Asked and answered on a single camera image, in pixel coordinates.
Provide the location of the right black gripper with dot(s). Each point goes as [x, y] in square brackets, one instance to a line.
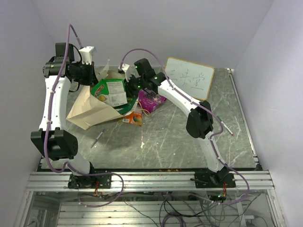
[130, 91]

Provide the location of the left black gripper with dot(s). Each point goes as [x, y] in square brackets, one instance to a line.
[92, 78]

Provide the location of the large green Chiaba chips bag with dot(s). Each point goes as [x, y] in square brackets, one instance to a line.
[111, 92]

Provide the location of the purple grape candy bag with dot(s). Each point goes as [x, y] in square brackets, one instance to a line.
[149, 100]

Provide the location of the beige paper bag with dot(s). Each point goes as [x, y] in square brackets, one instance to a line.
[87, 110]

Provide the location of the small green snack bag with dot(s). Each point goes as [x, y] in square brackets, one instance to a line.
[123, 109]

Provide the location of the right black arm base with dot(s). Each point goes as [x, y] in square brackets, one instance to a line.
[209, 179]

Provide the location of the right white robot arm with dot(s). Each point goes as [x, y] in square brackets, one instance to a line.
[199, 115]

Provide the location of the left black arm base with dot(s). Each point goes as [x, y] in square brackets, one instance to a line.
[94, 180]

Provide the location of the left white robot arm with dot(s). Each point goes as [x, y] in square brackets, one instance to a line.
[52, 139]

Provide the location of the orange mango snack bag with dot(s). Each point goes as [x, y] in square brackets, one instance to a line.
[135, 118]

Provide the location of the grey pen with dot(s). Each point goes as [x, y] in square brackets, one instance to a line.
[97, 138]

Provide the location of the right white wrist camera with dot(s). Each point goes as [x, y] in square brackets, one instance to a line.
[126, 70]

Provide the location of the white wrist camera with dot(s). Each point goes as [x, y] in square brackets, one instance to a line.
[87, 54]
[126, 70]

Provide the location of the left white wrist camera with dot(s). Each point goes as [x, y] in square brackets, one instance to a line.
[87, 54]

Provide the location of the whiteboard with wooden frame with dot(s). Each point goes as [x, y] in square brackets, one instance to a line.
[193, 78]

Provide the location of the aluminium rail frame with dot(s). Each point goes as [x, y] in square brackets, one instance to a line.
[150, 169]

